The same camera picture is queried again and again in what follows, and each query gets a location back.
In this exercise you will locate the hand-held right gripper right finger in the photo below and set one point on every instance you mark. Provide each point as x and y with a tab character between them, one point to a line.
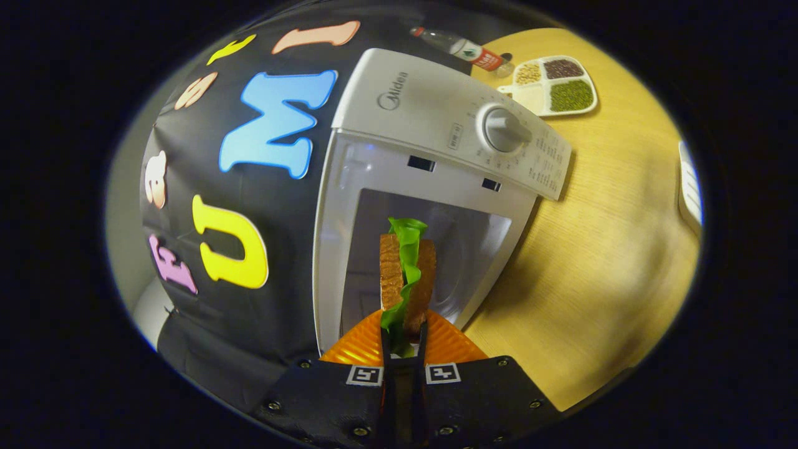
480	405

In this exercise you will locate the white microwave oven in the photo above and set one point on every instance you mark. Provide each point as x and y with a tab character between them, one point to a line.
411	106

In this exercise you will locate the clear plastic bottle red label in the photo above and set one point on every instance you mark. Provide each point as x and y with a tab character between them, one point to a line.
464	48

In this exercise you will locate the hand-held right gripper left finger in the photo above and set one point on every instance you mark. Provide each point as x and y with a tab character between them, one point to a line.
324	405

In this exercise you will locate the white ribbed tray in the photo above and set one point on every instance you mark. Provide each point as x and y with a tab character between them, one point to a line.
691	187

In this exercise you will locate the toast sandwich with lettuce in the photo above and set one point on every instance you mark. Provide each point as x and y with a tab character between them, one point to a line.
393	274

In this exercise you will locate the white divided plate of beans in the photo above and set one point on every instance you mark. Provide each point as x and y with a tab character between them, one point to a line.
548	87

